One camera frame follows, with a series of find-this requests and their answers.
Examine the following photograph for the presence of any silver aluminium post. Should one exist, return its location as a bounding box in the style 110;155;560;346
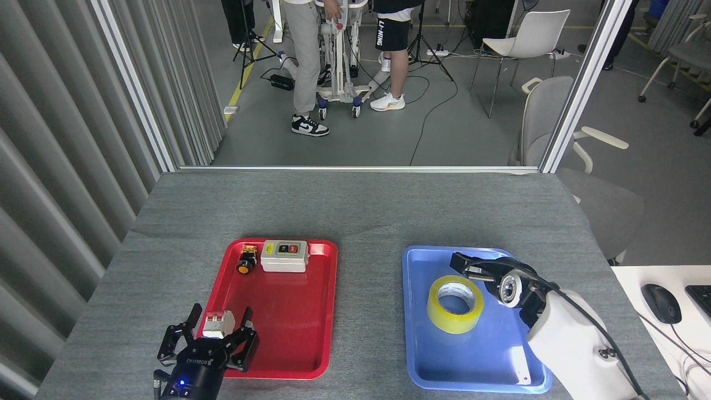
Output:
539;0;634;174
91;0;178;173

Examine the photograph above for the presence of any black floor cable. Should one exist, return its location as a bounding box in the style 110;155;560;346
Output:
409;72;459;166

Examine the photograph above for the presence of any grey two-button switch box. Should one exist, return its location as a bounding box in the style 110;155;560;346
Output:
261;240;309;273

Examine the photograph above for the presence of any blue plastic tray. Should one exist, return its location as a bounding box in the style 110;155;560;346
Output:
402;246;553;394

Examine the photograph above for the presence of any white desk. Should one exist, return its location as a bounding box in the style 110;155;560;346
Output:
610;265;711;400

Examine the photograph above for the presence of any white red circuit breaker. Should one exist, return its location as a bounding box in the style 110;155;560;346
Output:
202;310;236;339

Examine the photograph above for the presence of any black orange push button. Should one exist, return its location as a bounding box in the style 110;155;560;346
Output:
236;244;259;275

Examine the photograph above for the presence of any black cabinet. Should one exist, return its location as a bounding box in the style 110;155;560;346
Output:
465;0;517;48

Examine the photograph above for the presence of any person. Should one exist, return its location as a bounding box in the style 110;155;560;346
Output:
369;0;425;112
221;0;266;52
578;0;639;71
281;0;346;137

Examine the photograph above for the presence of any grey office chair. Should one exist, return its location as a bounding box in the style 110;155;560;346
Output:
508;76;646;266

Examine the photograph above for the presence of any grey wheeled chair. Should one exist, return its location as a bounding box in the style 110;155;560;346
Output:
638;14;711;103

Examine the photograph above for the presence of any black computer mouse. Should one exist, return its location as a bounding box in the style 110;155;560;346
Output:
641;283;683;325

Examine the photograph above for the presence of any yellow tape roll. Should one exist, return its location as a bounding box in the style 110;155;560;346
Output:
427;275;484;334

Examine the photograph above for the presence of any black tripod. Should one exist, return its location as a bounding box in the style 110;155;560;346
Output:
233;0;281;91
404;6;454;82

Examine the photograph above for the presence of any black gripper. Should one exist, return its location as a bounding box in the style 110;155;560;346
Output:
157;303;260;400
450;252;537;292

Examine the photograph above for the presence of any black keyboard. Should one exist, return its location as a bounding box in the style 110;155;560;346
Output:
685;285;711;320

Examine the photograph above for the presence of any silver aluminium rail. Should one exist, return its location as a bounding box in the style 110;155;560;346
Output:
177;165;539;174

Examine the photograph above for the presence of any red plastic tray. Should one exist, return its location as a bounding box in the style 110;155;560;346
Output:
189;238;338;381

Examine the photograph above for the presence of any white plastic chair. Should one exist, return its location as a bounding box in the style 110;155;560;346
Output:
469;9;571;119

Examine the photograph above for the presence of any white wheeled stand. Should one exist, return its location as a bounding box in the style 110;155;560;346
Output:
271;0;409;119

